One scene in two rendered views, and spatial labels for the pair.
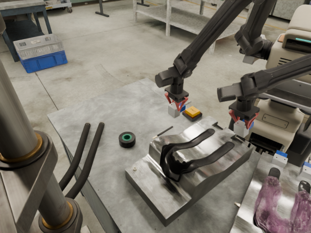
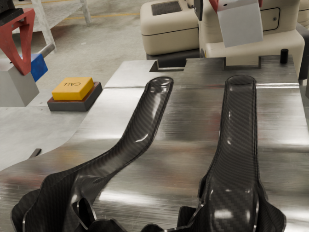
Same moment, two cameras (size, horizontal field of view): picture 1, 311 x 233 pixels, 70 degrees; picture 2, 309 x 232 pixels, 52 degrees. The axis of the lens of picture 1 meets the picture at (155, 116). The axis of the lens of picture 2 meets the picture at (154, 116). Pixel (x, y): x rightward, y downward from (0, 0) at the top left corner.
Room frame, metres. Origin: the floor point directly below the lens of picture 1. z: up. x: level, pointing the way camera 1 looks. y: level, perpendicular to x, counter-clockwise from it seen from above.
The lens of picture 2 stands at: (0.42, -0.04, 1.09)
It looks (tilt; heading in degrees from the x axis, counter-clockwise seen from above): 33 degrees down; 329
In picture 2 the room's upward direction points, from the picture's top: 10 degrees counter-clockwise
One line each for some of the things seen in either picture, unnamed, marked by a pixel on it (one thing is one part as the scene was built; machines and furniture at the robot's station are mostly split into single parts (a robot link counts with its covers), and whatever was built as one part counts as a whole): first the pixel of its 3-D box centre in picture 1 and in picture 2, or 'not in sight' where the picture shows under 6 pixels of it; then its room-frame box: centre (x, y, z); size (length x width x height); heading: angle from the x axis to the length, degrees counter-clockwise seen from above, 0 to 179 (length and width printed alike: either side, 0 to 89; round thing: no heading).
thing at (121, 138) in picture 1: (127, 139); not in sight; (0.76, 0.14, 0.82); 0.08 x 0.08 x 0.04
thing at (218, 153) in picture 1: (197, 150); (177, 137); (0.61, -0.17, 0.92); 0.35 x 0.16 x 0.09; 129
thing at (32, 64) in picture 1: (42, 57); not in sight; (3.19, 1.75, 0.11); 0.61 x 0.41 x 0.22; 126
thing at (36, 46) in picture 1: (39, 45); not in sight; (3.19, 1.75, 0.28); 0.61 x 0.41 x 0.15; 126
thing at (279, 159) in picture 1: (280, 155); not in sight; (0.64, -0.55, 0.86); 0.13 x 0.05 x 0.05; 146
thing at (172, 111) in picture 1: (181, 106); (29, 65); (0.88, -0.13, 0.93); 0.13 x 0.05 x 0.05; 128
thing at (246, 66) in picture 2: (237, 141); (241, 74); (0.70, -0.37, 0.87); 0.05 x 0.05 x 0.04; 39
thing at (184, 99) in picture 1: (177, 101); (3, 39); (0.84, -0.10, 0.99); 0.07 x 0.07 x 0.09; 38
